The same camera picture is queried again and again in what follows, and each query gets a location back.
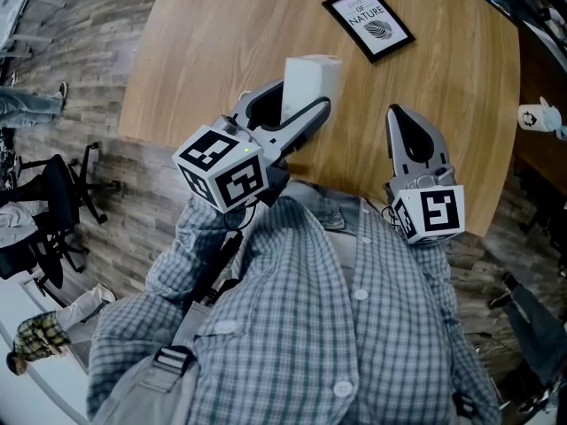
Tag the dark brown table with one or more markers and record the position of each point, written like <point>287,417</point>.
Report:
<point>540,157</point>

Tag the person's right forearm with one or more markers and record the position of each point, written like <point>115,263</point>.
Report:
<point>434,277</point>

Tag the grey plaid shirt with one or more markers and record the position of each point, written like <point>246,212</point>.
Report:
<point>288,326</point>

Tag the black office chair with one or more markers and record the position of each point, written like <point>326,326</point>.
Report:
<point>40,259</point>
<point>62,188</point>

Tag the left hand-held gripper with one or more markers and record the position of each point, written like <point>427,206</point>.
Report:
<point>221,166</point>

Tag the white garment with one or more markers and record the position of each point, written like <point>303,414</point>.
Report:
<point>15,224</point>

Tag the black picture frame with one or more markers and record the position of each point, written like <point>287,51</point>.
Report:
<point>376,25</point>

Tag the white rectangular box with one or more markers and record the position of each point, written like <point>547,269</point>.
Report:
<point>310,78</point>

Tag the blue jeans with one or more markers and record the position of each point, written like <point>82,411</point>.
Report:
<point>319,206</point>

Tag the person's left forearm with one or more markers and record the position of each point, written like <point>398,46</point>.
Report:
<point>195,237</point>

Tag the white cartoon print bottle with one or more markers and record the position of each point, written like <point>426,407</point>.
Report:
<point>533,115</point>

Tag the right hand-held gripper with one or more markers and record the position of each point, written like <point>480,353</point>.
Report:
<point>438,213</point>

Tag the white table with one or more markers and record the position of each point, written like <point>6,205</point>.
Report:
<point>13,16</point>

